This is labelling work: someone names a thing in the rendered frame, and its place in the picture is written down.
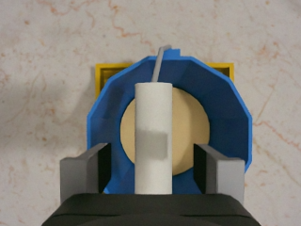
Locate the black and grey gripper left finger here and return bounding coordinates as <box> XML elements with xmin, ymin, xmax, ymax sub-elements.
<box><xmin>59</xmin><ymin>143</ymin><xmax>112</xmax><ymax>205</ymax></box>

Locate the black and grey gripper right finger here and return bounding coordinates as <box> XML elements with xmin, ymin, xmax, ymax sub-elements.
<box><xmin>193</xmin><ymin>143</ymin><xmax>245</xmax><ymax>206</ymax></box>

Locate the yellow shallow tray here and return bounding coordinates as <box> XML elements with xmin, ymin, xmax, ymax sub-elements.
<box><xmin>95</xmin><ymin>63</ymin><xmax>234</xmax><ymax>100</ymax></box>

